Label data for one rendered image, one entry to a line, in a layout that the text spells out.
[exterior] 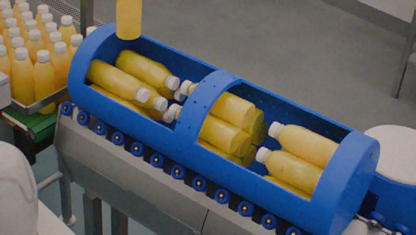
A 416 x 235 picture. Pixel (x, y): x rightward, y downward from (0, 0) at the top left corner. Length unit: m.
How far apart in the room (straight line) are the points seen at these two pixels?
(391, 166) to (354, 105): 2.23
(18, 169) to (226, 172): 0.57
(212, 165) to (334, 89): 2.61
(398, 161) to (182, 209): 0.63
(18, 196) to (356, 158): 0.76
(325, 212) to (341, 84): 2.79
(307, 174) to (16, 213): 0.69
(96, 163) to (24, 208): 0.71
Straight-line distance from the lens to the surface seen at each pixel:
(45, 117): 2.08
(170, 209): 1.81
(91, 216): 2.22
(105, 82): 1.83
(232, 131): 1.62
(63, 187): 2.82
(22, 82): 2.05
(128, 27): 1.77
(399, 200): 1.82
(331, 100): 4.03
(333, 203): 1.47
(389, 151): 1.87
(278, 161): 1.56
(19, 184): 1.25
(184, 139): 1.62
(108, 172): 1.93
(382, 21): 5.10
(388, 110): 4.08
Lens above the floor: 2.09
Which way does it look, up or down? 35 degrees down
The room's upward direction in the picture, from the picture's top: 6 degrees clockwise
